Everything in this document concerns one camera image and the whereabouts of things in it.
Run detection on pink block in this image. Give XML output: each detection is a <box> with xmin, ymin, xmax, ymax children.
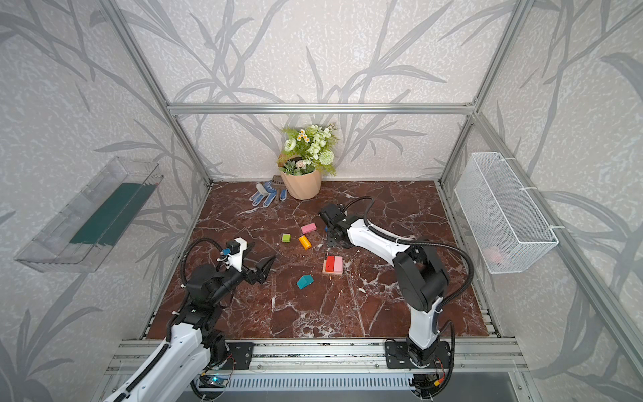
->
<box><xmin>333</xmin><ymin>256</ymin><xmax>343</xmax><ymax>275</ymax></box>
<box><xmin>301</xmin><ymin>223</ymin><xmax>317</xmax><ymax>235</ymax></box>

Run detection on red rectangular block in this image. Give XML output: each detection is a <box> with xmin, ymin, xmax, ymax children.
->
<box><xmin>323</xmin><ymin>256</ymin><xmax>335</xmax><ymax>273</ymax></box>

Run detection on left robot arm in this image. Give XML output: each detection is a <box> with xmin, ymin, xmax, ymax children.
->
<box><xmin>105</xmin><ymin>256</ymin><xmax>276</xmax><ymax>401</ymax></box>

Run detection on orange rectangular block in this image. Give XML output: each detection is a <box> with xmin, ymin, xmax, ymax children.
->
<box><xmin>299</xmin><ymin>236</ymin><xmax>312</xmax><ymax>250</ymax></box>

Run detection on teal wedge block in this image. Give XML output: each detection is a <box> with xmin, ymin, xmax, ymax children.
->
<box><xmin>296</xmin><ymin>275</ymin><xmax>314</xmax><ymax>290</ymax></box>

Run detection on beige flower pot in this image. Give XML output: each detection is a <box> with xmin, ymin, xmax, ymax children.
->
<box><xmin>281</xmin><ymin>170</ymin><xmax>323</xmax><ymax>200</ymax></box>

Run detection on green artificial plant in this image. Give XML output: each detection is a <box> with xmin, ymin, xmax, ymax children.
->
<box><xmin>277</xmin><ymin>123</ymin><xmax>338</xmax><ymax>176</ymax></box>

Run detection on blue dotted work glove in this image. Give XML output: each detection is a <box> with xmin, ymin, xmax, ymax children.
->
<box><xmin>249</xmin><ymin>181</ymin><xmax>287</xmax><ymax>208</ymax></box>

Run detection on left green circuit board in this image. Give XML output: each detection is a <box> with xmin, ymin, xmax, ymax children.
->
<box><xmin>199</xmin><ymin>374</ymin><xmax>229</xmax><ymax>389</ymax></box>

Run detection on pink object in basket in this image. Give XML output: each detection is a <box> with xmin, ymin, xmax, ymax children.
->
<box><xmin>483</xmin><ymin>246</ymin><xmax>507</xmax><ymax>265</ymax></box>

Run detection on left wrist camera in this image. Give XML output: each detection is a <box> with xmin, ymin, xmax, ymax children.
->
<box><xmin>218</xmin><ymin>237</ymin><xmax>248</xmax><ymax>272</ymax></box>

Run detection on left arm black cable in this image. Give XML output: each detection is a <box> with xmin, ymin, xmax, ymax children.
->
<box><xmin>112</xmin><ymin>237</ymin><xmax>227</xmax><ymax>402</ymax></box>

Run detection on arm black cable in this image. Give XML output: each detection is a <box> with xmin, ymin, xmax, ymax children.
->
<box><xmin>342</xmin><ymin>195</ymin><xmax>476</xmax><ymax>398</ymax></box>
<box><xmin>112</xmin><ymin>237</ymin><xmax>227</xmax><ymax>402</ymax></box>

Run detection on clear plastic wall shelf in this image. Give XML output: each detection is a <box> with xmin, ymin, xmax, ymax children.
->
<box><xmin>15</xmin><ymin>157</ymin><xmax>163</xmax><ymax>273</ymax></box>

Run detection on white wire basket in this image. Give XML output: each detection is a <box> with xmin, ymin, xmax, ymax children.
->
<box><xmin>455</xmin><ymin>152</ymin><xmax>559</xmax><ymax>274</ymax></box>

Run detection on right base connector wires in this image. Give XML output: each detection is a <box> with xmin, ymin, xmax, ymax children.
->
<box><xmin>409</xmin><ymin>357</ymin><xmax>448</xmax><ymax>398</ymax></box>

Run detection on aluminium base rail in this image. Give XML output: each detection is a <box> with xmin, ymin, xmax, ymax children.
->
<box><xmin>102</xmin><ymin>337</ymin><xmax>529</xmax><ymax>393</ymax></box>

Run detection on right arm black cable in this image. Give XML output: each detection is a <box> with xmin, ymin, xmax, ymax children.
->
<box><xmin>342</xmin><ymin>195</ymin><xmax>476</xmax><ymax>398</ymax></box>

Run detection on aluminium cage frame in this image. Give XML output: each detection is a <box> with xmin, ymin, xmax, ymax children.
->
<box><xmin>100</xmin><ymin>1</ymin><xmax>642</xmax><ymax>375</ymax></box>

